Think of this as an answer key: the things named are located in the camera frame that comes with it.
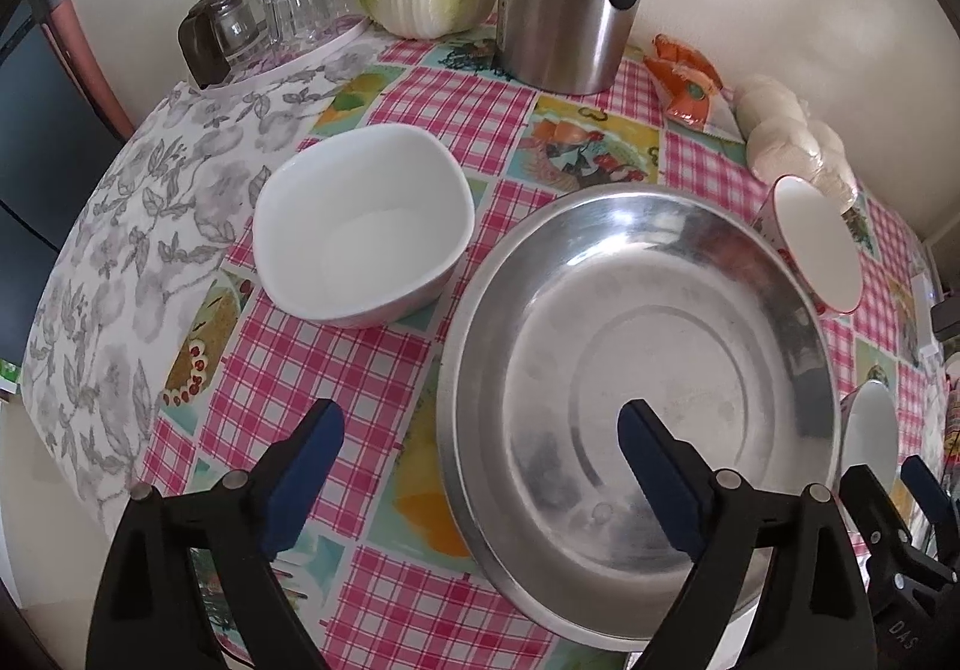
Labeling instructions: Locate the pale blue round bowl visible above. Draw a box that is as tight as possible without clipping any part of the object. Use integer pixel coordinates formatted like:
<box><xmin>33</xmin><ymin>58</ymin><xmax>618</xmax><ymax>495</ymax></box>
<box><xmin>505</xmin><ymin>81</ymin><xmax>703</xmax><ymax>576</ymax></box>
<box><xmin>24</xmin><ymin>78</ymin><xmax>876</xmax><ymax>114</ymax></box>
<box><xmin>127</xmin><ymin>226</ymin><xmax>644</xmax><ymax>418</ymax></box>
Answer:
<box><xmin>838</xmin><ymin>379</ymin><xmax>900</xmax><ymax>491</ymax></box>

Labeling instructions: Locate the stainless steel basin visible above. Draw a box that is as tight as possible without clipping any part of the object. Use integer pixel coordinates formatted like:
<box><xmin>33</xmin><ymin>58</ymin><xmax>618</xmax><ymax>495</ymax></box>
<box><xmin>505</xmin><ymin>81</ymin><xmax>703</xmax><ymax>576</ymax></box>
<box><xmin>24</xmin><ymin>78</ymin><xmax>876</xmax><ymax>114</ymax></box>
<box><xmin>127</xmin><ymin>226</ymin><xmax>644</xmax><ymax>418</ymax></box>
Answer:
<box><xmin>436</xmin><ymin>182</ymin><xmax>843</xmax><ymax>653</ymax></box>

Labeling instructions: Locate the white square bowl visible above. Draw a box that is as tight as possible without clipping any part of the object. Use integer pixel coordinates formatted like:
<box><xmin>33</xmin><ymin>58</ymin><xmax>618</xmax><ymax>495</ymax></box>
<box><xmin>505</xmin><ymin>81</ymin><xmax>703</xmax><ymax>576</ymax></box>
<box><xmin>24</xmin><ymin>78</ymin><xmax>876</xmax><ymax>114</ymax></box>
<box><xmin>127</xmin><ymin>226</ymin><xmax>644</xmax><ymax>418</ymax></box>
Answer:
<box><xmin>252</xmin><ymin>124</ymin><xmax>475</xmax><ymax>329</ymax></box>

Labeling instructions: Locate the strawberry pattern bowl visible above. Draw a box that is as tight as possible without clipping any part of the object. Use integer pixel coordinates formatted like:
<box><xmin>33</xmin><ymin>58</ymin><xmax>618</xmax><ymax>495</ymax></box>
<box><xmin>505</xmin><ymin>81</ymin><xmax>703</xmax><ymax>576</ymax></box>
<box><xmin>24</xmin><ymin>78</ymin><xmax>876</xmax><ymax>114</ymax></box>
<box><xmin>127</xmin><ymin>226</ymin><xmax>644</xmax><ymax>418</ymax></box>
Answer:
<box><xmin>752</xmin><ymin>176</ymin><xmax>864</xmax><ymax>316</ymax></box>

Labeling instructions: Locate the checkered picture tablecloth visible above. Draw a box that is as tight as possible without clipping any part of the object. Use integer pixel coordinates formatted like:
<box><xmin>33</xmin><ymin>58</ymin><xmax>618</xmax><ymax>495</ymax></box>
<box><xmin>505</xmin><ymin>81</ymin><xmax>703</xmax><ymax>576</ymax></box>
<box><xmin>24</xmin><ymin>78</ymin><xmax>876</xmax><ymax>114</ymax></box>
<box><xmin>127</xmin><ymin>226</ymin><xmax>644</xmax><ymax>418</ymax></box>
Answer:
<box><xmin>133</xmin><ymin>17</ymin><xmax>939</xmax><ymax>670</ymax></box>

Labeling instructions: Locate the white power strip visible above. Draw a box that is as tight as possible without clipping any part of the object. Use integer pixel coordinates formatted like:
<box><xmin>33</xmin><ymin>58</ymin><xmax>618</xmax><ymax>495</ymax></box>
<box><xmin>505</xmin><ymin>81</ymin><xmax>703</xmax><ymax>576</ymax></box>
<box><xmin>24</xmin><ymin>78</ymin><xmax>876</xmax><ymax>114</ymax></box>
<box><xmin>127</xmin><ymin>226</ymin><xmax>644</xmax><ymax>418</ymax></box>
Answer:
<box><xmin>911</xmin><ymin>272</ymin><xmax>939</xmax><ymax>358</ymax></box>

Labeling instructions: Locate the grey floral tablecloth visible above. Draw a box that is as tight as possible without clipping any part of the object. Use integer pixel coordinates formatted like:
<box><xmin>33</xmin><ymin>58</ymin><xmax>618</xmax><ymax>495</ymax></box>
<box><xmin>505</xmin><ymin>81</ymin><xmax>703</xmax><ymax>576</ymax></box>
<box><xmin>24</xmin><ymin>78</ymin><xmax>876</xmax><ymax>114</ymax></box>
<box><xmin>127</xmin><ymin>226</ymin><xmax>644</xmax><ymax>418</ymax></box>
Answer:
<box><xmin>21</xmin><ymin>26</ymin><xmax>392</xmax><ymax>533</ymax></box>

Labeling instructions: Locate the bag of steamed buns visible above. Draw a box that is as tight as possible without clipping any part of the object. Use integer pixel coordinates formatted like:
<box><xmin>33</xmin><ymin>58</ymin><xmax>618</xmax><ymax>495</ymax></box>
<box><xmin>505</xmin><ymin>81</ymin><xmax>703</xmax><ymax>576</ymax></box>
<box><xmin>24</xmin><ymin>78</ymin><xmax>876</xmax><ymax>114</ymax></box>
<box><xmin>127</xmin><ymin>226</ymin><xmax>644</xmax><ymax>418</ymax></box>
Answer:
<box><xmin>732</xmin><ymin>74</ymin><xmax>859</xmax><ymax>214</ymax></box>

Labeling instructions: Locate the orange snack packet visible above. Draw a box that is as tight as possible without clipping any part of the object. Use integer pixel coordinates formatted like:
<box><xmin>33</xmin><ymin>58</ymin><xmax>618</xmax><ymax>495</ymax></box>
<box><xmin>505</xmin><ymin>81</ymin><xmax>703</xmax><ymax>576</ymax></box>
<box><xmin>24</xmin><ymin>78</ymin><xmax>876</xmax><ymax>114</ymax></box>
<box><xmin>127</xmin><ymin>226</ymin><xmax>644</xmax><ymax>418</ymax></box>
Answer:
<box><xmin>643</xmin><ymin>33</ymin><xmax>722</xmax><ymax>131</ymax></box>

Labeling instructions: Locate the tray of glass cups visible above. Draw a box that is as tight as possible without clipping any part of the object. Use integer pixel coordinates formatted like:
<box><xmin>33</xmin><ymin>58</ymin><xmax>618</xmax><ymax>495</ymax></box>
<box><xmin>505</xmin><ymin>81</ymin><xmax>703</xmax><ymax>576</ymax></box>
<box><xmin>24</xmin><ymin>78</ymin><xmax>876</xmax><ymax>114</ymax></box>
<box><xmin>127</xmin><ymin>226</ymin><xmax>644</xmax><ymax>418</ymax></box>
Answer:
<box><xmin>210</xmin><ymin>0</ymin><xmax>368</xmax><ymax>87</ymax></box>

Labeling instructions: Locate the glass teapot black handle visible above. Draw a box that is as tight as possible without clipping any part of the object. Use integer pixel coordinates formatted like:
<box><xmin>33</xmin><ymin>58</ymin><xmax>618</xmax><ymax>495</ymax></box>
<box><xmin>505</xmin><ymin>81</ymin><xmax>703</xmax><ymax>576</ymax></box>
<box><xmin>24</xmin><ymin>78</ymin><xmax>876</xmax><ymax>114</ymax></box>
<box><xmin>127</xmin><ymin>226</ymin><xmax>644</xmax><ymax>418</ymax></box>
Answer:
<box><xmin>178</xmin><ymin>0</ymin><xmax>262</xmax><ymax>88</ymax></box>

